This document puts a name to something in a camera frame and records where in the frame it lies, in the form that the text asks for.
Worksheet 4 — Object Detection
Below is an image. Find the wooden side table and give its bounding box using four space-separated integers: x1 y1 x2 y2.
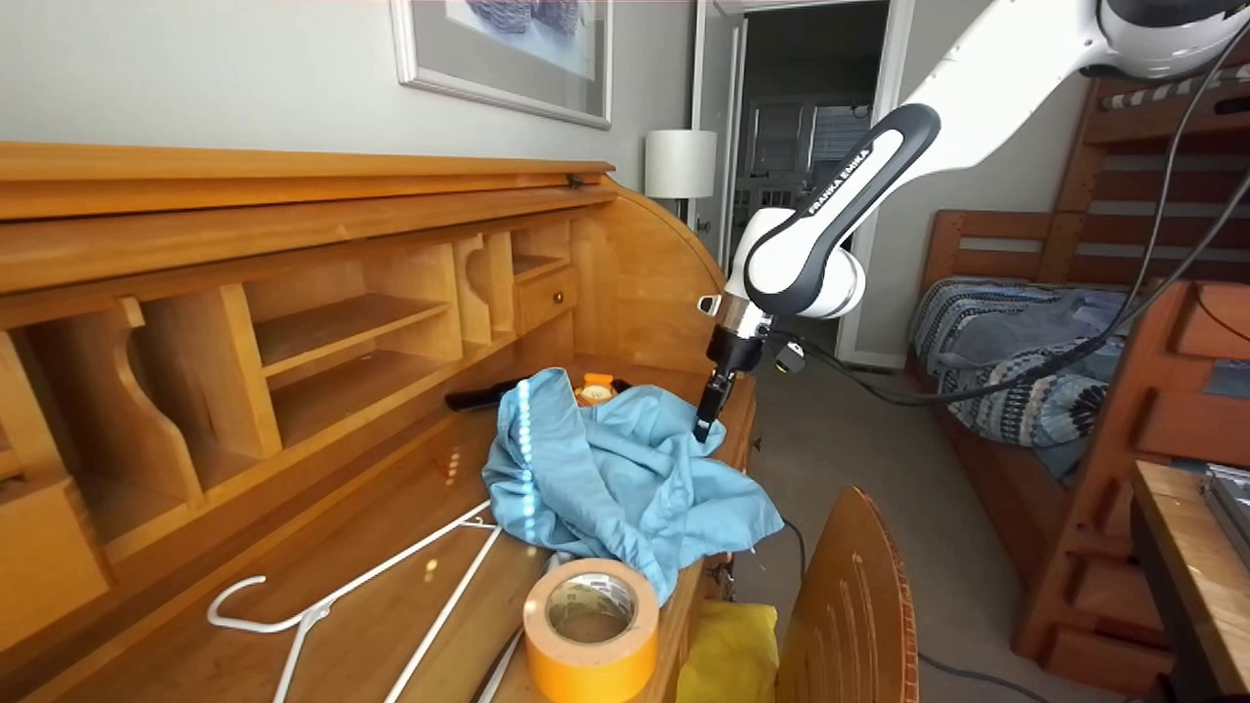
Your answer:
1130 459 1250 703

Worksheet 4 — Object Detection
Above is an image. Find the wooden chair back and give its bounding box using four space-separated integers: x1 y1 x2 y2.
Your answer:
773 489 920 703

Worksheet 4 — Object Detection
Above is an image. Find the orange small object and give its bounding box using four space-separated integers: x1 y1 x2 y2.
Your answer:
576 370 618 406

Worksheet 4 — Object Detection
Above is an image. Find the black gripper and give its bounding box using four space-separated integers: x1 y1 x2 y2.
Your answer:
690 292 769 442

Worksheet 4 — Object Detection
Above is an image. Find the yellow cloth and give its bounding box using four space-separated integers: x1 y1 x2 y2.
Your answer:
674 601 781 703

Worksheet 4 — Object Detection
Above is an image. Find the blue cloth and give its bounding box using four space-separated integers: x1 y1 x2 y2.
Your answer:
480 365 786 601

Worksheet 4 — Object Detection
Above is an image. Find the wooden roll-top desk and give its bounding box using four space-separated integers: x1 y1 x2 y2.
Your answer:
0 145 724 703

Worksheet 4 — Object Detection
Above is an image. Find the framed wall picture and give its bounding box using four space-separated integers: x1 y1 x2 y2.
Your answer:
386 0 612 130

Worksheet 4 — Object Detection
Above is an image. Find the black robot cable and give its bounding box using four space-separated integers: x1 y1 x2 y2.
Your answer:
776 24 1250 408

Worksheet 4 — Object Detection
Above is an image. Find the wooden bunk bed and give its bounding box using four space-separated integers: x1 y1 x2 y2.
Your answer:
925 66 1250 693

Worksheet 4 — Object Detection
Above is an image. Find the blue patterned blanket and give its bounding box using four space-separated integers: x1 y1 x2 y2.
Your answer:
911 275 1123 478

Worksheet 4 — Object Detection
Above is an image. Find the orange tape roll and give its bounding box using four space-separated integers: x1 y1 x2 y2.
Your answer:
523 557 661 703

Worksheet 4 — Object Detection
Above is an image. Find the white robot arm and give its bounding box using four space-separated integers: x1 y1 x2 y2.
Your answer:
690 0 1250 438

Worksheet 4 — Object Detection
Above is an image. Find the white wire hanger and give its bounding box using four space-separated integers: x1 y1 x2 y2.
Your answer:
203 497 526 703

